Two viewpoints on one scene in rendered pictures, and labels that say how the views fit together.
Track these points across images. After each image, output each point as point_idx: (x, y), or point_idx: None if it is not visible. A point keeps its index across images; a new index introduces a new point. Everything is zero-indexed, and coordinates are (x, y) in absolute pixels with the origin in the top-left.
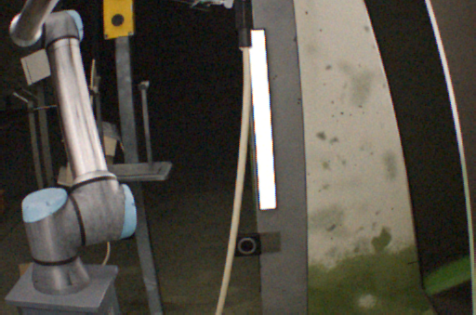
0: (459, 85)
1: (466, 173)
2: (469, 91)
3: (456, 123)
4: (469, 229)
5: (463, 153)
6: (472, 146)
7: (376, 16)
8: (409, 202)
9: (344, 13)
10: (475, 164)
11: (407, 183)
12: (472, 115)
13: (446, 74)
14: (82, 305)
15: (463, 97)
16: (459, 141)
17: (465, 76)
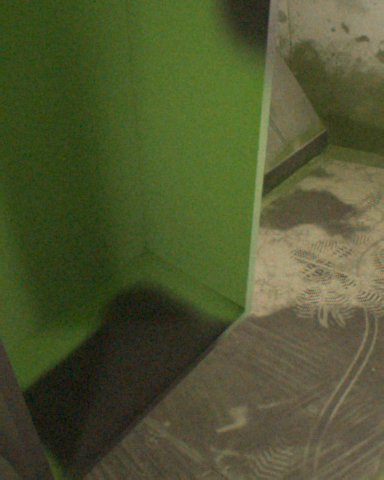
0: None
1: (270, 87)
2: None
3: (272, 31)
4: (258, 158)
5: (272, 65)
6: (262, 56)
7: None
8: (11, 403)
9: None
10: (260, 77)
11: (9, 369)
12: (258, 19)
13: None
14: None
15: None
16: (269, 54)
17: None
